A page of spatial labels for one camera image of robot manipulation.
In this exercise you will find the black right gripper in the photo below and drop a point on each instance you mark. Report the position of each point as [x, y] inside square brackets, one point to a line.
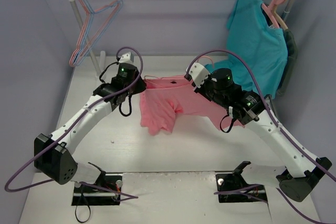
[200, 87]

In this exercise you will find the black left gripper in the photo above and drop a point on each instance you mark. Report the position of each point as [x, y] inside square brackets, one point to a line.
[139, 85]

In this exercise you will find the pink t shirt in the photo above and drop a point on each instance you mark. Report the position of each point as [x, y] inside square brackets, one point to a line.
[159, 108]

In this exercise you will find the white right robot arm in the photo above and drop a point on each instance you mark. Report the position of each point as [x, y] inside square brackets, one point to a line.
[301, 171]

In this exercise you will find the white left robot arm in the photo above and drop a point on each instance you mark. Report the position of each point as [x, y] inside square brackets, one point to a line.
[54, 152]

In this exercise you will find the teal t shirt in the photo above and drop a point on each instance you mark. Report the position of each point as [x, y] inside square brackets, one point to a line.
[262, 48]

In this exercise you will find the thick beige hanger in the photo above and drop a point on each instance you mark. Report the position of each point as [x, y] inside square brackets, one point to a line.
[276, 15]

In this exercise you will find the thick pink hanger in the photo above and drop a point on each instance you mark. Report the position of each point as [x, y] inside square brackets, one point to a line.
[271, 12]

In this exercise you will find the dark green garment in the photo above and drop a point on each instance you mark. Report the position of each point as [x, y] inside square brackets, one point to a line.
[292, 50]

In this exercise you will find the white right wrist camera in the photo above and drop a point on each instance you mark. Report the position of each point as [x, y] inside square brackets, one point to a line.
[197, 74]

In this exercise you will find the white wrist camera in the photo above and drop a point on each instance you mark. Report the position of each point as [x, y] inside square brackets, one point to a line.
[127, 57]
[197, 74]

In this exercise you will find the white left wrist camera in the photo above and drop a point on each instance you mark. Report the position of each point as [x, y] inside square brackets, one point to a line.
[127, 57]

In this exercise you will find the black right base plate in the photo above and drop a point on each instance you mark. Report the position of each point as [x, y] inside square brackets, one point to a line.
[231, 188]

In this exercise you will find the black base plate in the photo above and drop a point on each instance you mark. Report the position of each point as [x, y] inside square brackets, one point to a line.
[85, 195]
[231, 188]

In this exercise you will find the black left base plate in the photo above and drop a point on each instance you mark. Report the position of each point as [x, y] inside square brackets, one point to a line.
[85, 195]

